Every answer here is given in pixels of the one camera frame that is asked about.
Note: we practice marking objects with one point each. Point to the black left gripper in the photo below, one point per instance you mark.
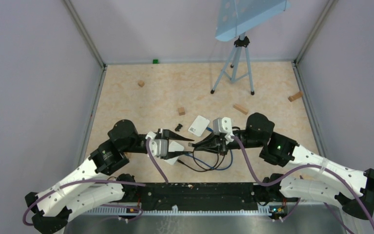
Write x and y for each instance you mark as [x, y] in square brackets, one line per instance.
[164, 134]

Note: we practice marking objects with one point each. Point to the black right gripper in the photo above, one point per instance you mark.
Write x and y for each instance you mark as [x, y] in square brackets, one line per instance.
[214, 143]

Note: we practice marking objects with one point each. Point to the white TP-Link switch box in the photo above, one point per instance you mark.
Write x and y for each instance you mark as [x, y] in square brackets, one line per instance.
[174, 151]

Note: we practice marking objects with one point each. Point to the long white network switch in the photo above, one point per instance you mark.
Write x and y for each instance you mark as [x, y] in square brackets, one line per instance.
[198, 126]

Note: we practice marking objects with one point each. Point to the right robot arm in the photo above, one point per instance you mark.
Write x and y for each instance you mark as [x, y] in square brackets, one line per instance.
[308, 175]

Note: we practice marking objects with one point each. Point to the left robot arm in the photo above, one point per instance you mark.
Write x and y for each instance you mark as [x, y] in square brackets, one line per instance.
[88, 185]

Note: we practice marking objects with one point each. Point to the small black rubber part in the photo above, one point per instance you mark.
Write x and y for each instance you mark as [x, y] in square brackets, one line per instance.
[178, 128]

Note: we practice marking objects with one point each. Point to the small wooden cube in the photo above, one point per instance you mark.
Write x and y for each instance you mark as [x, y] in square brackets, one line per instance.
[181, 111]

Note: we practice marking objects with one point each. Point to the flat wooden plank block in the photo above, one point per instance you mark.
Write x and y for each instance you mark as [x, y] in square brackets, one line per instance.
[241, 108]

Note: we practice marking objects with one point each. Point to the curved wooden block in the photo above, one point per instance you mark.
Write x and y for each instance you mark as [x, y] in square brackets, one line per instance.
[295, 96]

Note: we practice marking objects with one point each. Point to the light blue tripod stand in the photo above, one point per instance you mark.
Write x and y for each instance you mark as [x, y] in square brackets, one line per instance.
[235, 19]

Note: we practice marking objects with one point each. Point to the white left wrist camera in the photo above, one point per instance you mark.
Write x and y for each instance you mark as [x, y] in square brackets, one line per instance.
[157, 147]

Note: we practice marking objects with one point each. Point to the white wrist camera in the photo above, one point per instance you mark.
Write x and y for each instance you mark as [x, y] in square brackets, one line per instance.
[222, 126]
[157, 147]

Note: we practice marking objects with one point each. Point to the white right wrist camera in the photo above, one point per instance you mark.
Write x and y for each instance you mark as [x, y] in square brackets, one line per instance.
[222, 126]

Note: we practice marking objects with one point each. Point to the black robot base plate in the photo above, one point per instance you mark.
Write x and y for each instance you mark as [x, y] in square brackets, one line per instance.
[212, 196]

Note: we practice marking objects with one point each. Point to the wooden cube near switch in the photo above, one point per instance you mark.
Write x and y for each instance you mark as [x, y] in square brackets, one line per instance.
[141, 83]

